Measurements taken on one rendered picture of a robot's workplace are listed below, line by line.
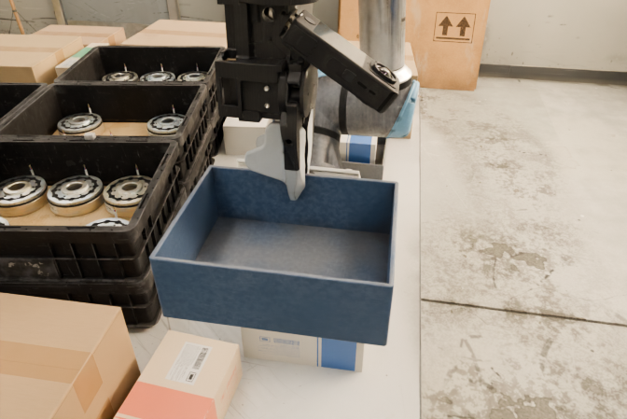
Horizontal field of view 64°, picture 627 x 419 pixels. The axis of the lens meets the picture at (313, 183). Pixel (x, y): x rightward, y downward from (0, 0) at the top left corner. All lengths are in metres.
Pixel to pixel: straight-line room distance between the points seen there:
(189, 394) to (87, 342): 0.16
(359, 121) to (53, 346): 0.64
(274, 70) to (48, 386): 0.49
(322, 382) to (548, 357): 1.20
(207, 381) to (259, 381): 0.11
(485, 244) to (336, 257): 1.83
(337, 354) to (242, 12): 0.57
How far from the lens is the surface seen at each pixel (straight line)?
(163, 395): 0.79
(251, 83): 0.46
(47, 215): 1.10
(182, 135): 1.07
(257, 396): 0.86
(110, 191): 1.06
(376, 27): 0.94
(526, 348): 1.95
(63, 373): 0.75
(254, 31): 0.47
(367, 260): 0.51
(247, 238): 0.54
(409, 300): 1.00
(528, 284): 2.18
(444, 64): 3.80
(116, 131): 1.36
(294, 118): 0.45
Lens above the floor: 1.41
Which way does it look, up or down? 33 degrees down
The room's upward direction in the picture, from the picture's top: straight up
